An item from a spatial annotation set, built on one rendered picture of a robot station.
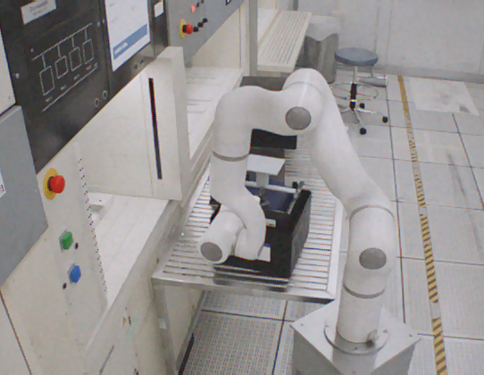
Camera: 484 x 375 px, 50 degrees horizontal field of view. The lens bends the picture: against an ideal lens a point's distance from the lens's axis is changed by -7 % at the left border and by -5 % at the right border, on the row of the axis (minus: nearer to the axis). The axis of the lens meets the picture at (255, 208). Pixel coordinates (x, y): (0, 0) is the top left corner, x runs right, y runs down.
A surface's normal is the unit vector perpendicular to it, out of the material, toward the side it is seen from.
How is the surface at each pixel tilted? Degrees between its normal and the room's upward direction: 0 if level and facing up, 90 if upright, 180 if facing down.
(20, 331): 90
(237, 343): 0
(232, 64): 90
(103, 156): 90
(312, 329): 0
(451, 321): 0
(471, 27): 90
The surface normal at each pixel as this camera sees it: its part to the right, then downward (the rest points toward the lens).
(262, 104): -0.78, 0.10
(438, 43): -0.17, 0.55
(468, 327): 0.00, -0.83
